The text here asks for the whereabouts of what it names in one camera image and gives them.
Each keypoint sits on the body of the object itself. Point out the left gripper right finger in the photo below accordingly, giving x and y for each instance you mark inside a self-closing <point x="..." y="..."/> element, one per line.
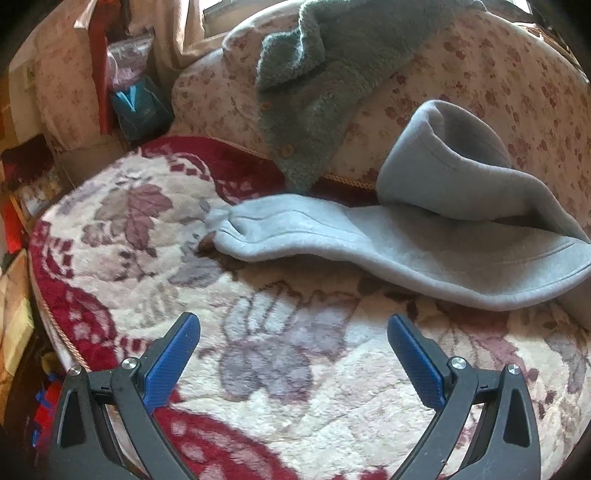
<point x="505" y="444"/>

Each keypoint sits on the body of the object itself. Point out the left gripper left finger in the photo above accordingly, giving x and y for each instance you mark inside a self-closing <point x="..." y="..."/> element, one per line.
<point x="83" y="444"/>

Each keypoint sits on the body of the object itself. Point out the beige curtain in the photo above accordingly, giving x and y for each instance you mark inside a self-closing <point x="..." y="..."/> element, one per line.
<point x="184" y="31"/>

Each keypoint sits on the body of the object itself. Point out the red white floral blanket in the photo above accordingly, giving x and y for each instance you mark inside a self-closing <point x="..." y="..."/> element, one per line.
<point x="293" y="377"/>

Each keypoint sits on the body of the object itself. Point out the grey-green fleece jacket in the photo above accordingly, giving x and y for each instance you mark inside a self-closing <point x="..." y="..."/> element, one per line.
<point x="310" y="79"/>

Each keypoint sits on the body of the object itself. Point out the light grey sweatpants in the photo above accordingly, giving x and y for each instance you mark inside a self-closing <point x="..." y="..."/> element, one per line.
<point x="454" y="220"/>

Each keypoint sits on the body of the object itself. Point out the floral beige quilt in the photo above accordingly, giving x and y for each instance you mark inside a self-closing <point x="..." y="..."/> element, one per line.
<point x="536" y="100"/>

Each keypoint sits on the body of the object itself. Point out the teal box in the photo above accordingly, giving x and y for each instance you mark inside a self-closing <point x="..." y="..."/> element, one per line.
<point x="141" y="110"/>

